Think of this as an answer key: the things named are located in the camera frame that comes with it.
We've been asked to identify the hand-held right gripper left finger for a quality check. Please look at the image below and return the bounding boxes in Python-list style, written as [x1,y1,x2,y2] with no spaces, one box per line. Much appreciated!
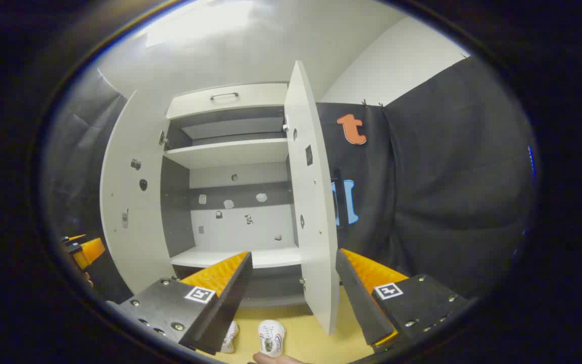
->
[117,251,253,355]

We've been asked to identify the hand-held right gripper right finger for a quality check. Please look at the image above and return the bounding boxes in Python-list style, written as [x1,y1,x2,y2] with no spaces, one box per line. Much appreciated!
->
[335,248,469,353]

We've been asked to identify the white canvas shoe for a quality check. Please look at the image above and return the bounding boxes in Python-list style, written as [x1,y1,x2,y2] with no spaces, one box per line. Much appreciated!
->
[258,320,286,357]
[220,321,240,353]

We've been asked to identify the white cabinet door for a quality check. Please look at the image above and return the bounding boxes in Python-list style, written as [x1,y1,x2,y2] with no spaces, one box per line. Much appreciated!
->
[284,61,341,335]
[100,90,176,295]

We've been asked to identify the white shoe cabinet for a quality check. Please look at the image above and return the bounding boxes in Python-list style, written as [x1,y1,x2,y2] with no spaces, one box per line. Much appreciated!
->
[100,61,341,335]

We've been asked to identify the white cabinet shelf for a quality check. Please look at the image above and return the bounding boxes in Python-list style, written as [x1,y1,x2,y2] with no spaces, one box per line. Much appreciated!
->
[170,246,303,269]
[164,138,289,170]

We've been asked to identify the white cabinet drawer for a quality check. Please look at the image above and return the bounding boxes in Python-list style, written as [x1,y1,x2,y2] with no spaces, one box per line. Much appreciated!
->
[166,82,289,120]

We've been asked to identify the black backdrop cloth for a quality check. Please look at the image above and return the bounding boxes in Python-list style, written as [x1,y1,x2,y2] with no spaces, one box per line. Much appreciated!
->
[42,55,540,304]

